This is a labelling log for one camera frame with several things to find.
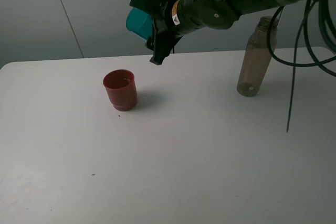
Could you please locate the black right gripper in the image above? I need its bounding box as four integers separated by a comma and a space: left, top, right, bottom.
146, 0, 240, 65

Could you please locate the teal translucent plastic cup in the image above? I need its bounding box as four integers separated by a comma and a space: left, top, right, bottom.
126, 8, 153, 49

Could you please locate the smoky translucent water bottle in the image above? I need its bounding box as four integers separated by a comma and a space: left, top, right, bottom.
237, 16, 278, 97

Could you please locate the red plastic cup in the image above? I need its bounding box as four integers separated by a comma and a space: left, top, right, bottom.
103, 69, 137, 112

